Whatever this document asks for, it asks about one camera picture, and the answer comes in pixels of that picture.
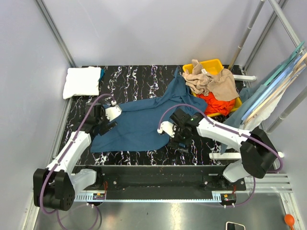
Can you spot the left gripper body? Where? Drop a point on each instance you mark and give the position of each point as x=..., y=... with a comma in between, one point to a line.
x=103, y=121

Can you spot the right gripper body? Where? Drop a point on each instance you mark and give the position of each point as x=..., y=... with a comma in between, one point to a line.
x=181, y=136

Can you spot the blue t-shirt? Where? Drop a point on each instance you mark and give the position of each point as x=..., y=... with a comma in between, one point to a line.
x=136, y=128

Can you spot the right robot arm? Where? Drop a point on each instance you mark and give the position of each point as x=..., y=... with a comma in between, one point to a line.
x=257, y=152

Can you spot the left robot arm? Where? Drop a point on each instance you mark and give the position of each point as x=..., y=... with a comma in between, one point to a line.
x=67, y=153

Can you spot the orange t-shirt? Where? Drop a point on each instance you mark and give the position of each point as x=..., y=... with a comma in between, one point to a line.
x=216, y=106

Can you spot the folded white t-shirt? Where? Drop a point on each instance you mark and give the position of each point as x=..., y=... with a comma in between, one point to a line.
x=82, y=82

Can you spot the beige t-shirt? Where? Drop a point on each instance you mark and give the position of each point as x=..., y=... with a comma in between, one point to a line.
x=210, y=76

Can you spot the folded teal t-shirt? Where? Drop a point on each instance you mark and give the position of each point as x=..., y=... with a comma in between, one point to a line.
x=101, y=75

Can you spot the yellow plastic bin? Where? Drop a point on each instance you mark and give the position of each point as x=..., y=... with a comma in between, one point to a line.
x=211, y=82

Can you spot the hanging white towel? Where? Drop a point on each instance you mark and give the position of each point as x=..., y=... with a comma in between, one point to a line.
x=262, y=115

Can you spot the smartphone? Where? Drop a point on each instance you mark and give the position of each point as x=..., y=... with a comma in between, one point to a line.
x=234, y=226

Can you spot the light blue clothes hanger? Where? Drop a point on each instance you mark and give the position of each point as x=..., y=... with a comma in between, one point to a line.
x=273, y=86

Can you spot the teal clothes hanger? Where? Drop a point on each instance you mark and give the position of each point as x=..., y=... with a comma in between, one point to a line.
x=277, y=70

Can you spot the wooden clothes hanger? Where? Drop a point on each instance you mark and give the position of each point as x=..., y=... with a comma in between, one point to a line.
x=275, y=90

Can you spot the orange spoon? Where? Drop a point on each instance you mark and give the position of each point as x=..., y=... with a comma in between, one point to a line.
x=290, y=221

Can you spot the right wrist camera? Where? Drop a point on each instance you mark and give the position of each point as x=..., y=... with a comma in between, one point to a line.
x=168, y=128

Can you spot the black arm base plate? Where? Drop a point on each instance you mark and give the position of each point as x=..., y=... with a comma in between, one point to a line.
x=158, y=184

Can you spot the aluminium frame rail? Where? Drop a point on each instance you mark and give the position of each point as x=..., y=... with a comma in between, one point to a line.
x=269, y=184

